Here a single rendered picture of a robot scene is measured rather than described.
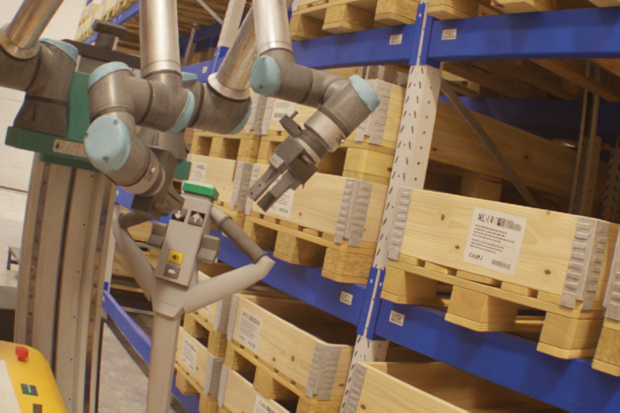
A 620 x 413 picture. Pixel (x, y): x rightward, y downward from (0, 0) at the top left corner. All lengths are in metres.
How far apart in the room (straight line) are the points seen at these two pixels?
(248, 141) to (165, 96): 1.87
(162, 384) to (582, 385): 1.00
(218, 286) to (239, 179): 1.65
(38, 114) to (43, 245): 0.48
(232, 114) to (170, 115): 0.93
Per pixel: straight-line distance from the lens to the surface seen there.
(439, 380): 2.46
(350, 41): 2.73
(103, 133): 1.21
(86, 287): 2.34
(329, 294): 2.53
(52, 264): 2.31
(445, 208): 1.99
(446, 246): 1.97
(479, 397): 2.64
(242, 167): 3.15
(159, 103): 1.32
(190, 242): 1.58
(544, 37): 1.92
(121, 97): 1.26
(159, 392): 1.64
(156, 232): 1.63
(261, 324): 2.83
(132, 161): 1.23
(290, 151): 1.52
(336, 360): 2.44
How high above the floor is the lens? 1.46
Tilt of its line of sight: level
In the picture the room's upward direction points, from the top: 11 degrees clockwise
